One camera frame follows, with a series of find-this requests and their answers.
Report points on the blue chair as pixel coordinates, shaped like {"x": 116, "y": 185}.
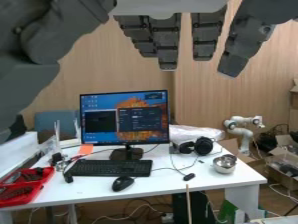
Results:
{"x": 55, "y": 120}

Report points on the black computer tower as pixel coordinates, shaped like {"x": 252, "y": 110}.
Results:
{"x": 200, "y": 208}

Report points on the black keyboard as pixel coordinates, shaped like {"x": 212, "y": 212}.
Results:
{"x": 110, "y": 167}

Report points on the orange sticky note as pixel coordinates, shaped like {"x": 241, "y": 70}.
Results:
{"x": 85, "y": 149}

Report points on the black computer mouse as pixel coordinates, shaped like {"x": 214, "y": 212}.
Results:
{"x": 122, "y": 183}

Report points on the metal bowl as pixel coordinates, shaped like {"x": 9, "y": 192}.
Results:
{"x": 224, "y": 164}

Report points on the thin stick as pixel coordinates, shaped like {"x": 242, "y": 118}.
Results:
{"x": 188, "y": 206}

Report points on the small white jointed device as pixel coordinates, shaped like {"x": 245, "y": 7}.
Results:
{"x": 244, "y": 131}

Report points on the computer monitor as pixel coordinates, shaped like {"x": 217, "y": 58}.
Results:
{"x": 124, "y": 116}

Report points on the cardboard box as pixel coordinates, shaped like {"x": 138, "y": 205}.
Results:
{"x": 281, "y": 166}

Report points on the black headphones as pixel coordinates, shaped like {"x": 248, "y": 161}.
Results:
{"x": 202, "y": 145}

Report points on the clear plastic bag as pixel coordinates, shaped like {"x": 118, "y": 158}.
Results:
{"x": 194, "y": 132}

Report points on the white desk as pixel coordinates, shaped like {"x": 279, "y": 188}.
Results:
{"x": 177, "y": 191}

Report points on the red tray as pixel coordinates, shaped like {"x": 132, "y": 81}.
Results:
{"x": 24, "y": 186}

